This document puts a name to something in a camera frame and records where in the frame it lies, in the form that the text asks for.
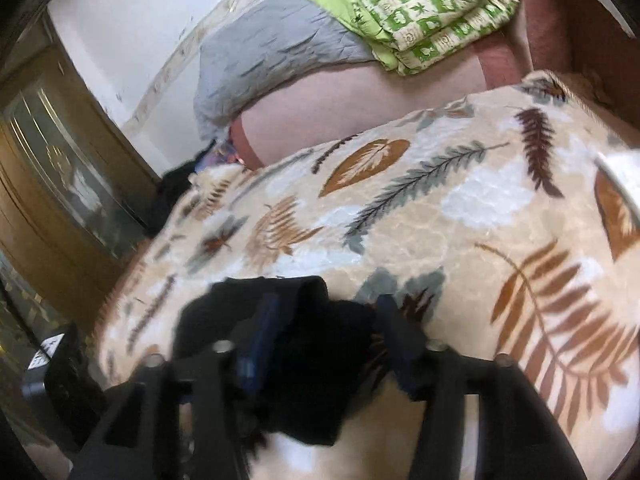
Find brown wooden headboard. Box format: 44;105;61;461
566;0;639;126

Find green patterned folded quilt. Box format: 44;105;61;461
309;0;520;76

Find wooden wardrobe with glass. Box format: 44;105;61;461
1;12;158;330

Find grey quilted blanket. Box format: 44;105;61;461
193;0;373;142

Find pink mattress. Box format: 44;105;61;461
230;0;572;169

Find black pants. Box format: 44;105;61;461
171;276;384;448

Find beige leaf-pattern blanket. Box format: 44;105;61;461
96;72;639;479

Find dark clothes pile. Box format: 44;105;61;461
144;141;240;238

